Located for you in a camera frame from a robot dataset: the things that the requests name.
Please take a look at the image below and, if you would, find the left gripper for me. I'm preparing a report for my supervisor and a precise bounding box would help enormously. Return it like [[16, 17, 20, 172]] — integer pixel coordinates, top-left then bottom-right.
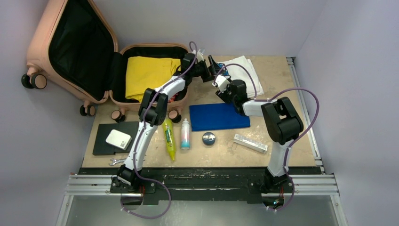
[[191, 56, 225, 83]]

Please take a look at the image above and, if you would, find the white shirt blue print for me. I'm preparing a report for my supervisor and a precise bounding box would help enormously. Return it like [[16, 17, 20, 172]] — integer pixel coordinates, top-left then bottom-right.
[[219, 56, 264, 97]]

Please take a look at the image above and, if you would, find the yellow cloth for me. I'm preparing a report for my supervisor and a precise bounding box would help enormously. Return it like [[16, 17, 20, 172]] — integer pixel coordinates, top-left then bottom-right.
[[125, 56, 181, 102]]

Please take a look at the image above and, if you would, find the red white patterned cloth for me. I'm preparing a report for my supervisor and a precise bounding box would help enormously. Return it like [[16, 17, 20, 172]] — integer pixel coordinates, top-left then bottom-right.
[[168, 94, 179, 103]]

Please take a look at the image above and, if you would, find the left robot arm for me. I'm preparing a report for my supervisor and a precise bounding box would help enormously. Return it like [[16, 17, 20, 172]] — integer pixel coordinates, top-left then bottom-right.
[[111, 52, 219, 193]]

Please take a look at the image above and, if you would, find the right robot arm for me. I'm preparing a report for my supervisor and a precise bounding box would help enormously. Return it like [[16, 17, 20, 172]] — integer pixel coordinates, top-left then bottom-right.
[[212, 79, 304, 193]]

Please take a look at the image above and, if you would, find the blue folded cloth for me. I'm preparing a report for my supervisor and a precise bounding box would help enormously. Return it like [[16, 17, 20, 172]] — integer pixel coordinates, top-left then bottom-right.
[[189, 103, 251, 131]]

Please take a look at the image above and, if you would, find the dark round tin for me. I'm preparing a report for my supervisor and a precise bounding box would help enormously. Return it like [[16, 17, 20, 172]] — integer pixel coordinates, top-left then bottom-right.
[[202, 132, 216, 146]]

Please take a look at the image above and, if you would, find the white teal spray bottle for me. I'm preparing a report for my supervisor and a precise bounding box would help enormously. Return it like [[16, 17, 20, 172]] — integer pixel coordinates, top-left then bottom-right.
[[180, 118, 191, 150]]

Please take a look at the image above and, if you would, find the yellow green tube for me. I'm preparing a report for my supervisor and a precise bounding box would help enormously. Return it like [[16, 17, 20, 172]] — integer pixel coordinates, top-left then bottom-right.
[[162, 118, 176, 161]]

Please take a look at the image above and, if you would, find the silver toothpaste box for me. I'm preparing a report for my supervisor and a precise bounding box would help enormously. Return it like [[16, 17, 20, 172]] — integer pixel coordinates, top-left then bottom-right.
[[233, 134, 268, 154]]

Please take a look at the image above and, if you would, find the white square device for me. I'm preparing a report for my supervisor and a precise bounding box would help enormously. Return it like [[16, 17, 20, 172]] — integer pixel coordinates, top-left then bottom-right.
[[105, 129, 132, 150]]

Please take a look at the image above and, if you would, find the silver wrench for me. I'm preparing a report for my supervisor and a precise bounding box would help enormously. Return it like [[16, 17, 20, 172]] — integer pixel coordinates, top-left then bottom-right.
[[109, 158, 146, 166]]

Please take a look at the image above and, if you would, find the black flat notebook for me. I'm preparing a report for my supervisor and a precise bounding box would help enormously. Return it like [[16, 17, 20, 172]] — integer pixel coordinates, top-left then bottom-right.
[[92, 121, 139, 156]]

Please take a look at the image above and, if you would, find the pink open suitcase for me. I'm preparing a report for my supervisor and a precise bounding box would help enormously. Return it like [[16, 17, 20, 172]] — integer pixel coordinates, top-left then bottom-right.
[[21, 0, 189, 122]]

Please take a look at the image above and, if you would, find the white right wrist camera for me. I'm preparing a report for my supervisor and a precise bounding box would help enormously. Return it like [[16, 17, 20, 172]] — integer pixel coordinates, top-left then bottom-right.
[[212, 75, 230, 93]]

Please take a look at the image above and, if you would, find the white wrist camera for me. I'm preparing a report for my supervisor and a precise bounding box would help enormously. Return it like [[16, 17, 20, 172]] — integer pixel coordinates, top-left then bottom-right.
[[212, 75, 230, 93], [195, 48, 205, 62]]

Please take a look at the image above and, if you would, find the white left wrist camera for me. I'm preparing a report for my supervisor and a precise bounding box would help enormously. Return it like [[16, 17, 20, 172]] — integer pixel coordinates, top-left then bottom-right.
[[195, 48, 205, 62]]

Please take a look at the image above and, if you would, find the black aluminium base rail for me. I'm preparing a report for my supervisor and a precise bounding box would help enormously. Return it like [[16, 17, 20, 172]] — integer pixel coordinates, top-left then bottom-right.
[[65, 167, 339, 206]]

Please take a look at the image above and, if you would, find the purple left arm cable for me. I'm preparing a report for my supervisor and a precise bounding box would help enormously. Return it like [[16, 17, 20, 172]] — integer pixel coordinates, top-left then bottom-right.
[[120, 41, 199, 219]]

